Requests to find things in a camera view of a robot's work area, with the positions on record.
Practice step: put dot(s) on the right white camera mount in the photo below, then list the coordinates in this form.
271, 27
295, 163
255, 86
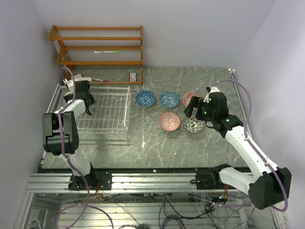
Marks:
210, 90

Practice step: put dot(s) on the white soap bar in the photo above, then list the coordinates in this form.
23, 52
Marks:
89, 79

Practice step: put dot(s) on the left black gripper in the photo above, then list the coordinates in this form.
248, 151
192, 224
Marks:
92, 100

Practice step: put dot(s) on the red striped bowl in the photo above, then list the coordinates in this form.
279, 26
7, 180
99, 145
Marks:
186, 98

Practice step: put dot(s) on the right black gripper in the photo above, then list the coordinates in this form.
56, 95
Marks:
197, 102

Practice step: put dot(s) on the red circle patterned bowl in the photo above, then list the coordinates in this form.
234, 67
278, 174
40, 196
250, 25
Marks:
169, 121

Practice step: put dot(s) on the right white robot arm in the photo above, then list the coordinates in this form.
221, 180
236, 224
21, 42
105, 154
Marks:
268, 184

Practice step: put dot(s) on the light blue patterned bowl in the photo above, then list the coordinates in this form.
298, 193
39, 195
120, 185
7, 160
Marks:
169, 99

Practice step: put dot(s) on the aluminium mounting rail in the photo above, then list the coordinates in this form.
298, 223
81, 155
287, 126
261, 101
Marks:
121, 183

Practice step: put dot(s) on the dark blue patterned bowl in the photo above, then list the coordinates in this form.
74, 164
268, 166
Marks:
145, 98

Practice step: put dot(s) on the black and white leaf bowl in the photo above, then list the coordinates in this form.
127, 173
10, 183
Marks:
192, 124

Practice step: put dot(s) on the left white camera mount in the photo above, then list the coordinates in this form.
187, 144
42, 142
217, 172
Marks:
69, 84

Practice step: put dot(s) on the red and white flat box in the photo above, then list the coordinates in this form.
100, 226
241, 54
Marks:
78, 76

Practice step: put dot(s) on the red and white card box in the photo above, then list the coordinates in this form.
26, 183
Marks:
132, 77

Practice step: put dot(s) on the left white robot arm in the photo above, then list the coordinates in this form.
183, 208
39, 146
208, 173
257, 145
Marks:
61, 136

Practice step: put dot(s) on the white wire dish rack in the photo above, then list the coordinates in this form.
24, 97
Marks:
109, 113

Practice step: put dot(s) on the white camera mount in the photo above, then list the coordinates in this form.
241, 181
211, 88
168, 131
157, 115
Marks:
210, 90
69, 84

